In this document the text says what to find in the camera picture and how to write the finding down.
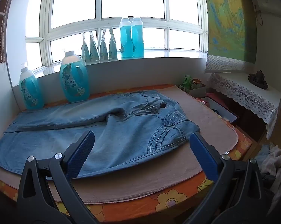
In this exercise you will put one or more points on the blue denim pants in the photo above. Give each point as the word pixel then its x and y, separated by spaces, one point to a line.
pixel 121 140

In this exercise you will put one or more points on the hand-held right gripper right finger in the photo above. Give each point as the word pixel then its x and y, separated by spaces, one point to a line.
pixel 203 156

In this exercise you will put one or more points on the white open box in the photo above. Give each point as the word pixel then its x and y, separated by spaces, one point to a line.
pixel 197 91

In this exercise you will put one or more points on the white cabinet panel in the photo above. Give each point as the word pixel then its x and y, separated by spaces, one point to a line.
pixel 3 98

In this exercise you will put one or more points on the landscape wall painting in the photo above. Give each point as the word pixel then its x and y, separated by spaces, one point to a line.
pixel 229 25

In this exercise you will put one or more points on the red and white box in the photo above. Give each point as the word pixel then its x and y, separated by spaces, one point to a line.
pixel 220 108

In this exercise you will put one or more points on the white air conditioner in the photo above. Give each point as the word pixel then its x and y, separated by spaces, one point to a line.
pixel 269 4

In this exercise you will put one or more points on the tall blue detergent bottle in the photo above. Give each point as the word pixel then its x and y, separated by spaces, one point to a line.
pixel 138 39
pixel 125 39

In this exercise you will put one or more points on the dark teapot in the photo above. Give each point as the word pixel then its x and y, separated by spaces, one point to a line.
pixel 258 79

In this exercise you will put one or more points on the green box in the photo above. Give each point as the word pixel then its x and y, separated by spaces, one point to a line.
pixel 186 80

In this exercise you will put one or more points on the white window frame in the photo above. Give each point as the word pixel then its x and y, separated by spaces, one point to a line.
pixel 97 22

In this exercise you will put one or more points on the pile of clothes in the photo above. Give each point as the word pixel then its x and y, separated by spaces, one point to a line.
pixel 276 165

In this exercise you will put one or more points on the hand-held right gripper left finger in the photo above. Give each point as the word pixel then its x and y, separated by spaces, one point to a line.
pixel 81 154

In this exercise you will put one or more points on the white lace tablecloth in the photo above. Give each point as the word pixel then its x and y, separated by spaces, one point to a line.
pixel 245 93

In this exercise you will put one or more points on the orange floral sheet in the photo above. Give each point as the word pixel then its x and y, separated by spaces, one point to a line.
pixel 135 208

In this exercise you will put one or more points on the round tin can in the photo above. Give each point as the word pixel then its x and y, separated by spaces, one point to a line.
pixel 196 84

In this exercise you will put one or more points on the large blue detergent jug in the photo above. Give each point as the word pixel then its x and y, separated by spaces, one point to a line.
pixel 73 81

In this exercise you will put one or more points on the blue pump detergent bottle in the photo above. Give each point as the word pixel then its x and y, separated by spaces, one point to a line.
pixel 31 93

